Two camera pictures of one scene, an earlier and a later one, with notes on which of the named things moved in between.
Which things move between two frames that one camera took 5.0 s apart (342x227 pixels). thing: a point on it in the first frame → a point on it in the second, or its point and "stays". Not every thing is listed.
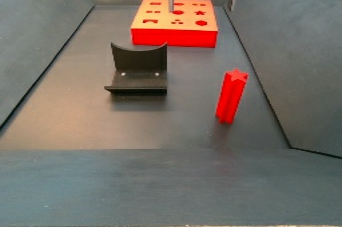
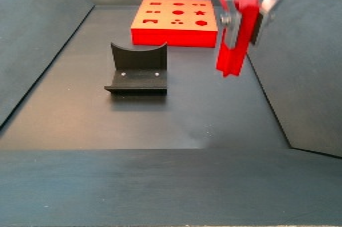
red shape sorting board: x=187 y=27 stays
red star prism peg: x=231 y=92 → x=230 y=57
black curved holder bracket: x=139 y=71 stays
